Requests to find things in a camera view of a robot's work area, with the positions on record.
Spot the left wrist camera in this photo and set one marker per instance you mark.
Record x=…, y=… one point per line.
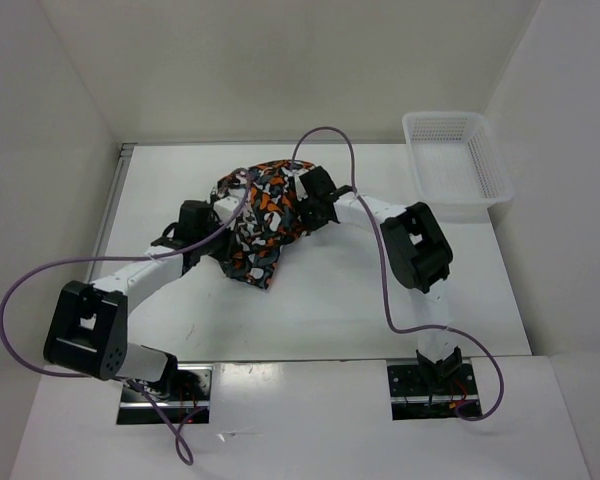
x=228, y=209

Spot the orange camouflage shorts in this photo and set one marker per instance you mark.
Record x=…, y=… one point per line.
x=269, y=221

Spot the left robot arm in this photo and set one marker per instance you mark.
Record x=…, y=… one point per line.
x=89, y=329

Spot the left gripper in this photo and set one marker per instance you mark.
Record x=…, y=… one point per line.
x=227, y=248

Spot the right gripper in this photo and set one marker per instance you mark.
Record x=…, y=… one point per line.
x=311, y=223

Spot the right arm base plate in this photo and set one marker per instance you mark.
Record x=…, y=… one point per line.
x=411, y=399

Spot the white plastic basket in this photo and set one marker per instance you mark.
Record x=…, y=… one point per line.
x=457, y=165

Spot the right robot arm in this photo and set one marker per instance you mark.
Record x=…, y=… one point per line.
x=412, y=247

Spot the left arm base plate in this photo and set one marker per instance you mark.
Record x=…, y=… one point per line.
x=185, y=398

